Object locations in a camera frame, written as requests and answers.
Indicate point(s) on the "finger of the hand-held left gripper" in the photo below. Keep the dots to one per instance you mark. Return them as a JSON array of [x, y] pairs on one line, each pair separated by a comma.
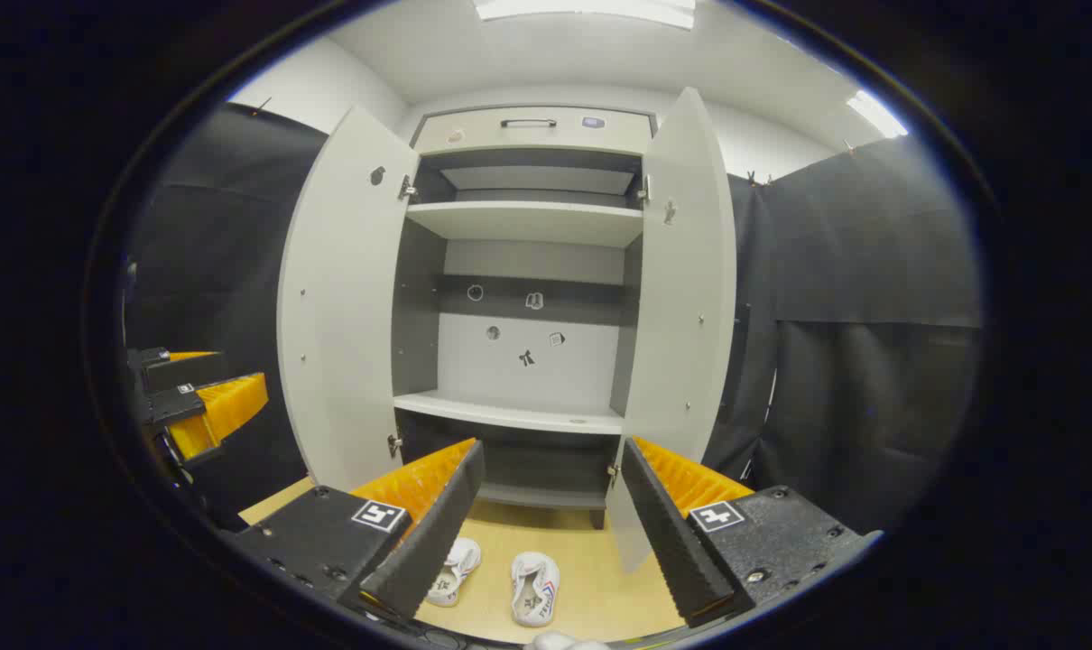
[[189, 372], [226, 411]]

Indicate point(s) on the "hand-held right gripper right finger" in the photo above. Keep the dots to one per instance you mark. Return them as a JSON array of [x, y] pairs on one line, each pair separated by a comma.
[[668, 533]]

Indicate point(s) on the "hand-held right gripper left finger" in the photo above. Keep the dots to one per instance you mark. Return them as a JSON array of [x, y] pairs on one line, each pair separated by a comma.
[[438, 533]]

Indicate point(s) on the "white canvas shoe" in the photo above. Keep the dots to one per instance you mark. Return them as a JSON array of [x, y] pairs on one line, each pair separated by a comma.
[[532, 587], [460, 560]]

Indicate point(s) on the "white cabinet door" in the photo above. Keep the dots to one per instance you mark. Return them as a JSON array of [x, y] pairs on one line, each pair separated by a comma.
[[347, 298], [681, 316]]

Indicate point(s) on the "ceiling light panel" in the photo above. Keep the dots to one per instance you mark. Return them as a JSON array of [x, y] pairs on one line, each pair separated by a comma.
[[875, 113], [582, 9]]

